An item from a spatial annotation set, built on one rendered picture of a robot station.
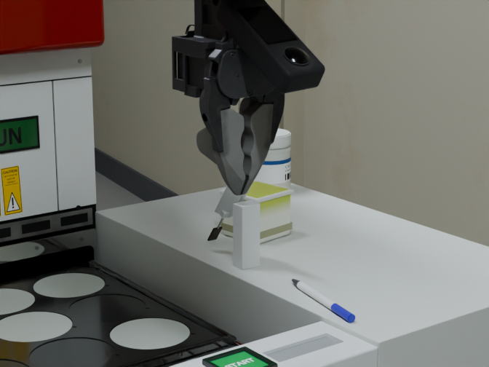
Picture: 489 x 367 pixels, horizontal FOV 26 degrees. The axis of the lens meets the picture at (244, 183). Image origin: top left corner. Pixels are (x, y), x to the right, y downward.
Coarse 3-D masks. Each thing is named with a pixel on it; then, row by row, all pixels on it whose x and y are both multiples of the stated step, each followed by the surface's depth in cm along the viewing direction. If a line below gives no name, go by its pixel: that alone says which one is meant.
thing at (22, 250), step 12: (84, 228) 161; (24, 240) 155; (36, 240) 155; (48, 240) 157; (60, 240) 158; (72, 240) 159; (84, 240) 160; (0, 252) 152; (12, 252) 154; (24, 252) 155; (36, 252) 156; (48, 252) 157; (96, 252) 162
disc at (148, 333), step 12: (120, 324) 135; (132, 324) 135; (144, 324) 135; (156, 324) 135; (168, 324) 135; (180, 324) 135; (120, 336) 131; (132, 336) 131; (144, 336) 131; (156, 336) 131; (168, 336) 131; (180, 336) 131; (132, 348) 128; (144, 348) 128; (156, 348) 128
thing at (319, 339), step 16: (272, 336) 116; (288, 336) 116; (304, 336) 116; (320, 336) 117; (336, 336) 116; (352, 336) 116; (272, 352) 113; (288, 352) 113; (304, 352) 113; (320, 352) 112; (336, 352) 112; (352, 352) 112; (368, 352) 113
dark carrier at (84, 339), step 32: (0, 288) 148; (32, 288) 148; (128, 288) 148; (96, 320) 137; (128, 320) 136; (0, 352) 127; (32, 352) 127; (64, 352) 127; (96, 352) 127; (128, 352) 127; (160, 352) 127
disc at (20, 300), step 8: (8, 288) 148; (0, 296) 145; (8, 296) 145; (16, 296) 145; (24, 296) 145; (32, 296) 145; (0, 304) 142; (8, 304) 142; (16, 304) 142; (24, 304) 142; (0, 312) 139; (8, 312) 139
